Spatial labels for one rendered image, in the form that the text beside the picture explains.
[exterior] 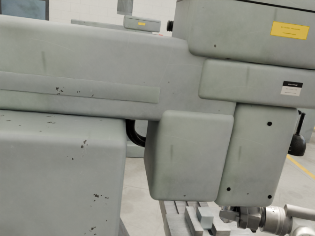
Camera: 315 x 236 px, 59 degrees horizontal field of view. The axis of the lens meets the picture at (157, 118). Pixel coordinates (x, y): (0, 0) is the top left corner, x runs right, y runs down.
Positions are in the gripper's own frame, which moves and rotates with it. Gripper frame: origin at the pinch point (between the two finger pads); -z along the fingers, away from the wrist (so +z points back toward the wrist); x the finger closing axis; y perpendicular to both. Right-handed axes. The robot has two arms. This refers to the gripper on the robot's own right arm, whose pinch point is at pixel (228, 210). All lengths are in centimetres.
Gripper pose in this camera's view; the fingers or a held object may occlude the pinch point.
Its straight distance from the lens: 99.7
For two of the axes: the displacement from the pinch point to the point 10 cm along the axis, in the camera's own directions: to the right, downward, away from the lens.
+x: -2.0, 2.8, -9.4
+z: 9.7, 1.7, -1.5
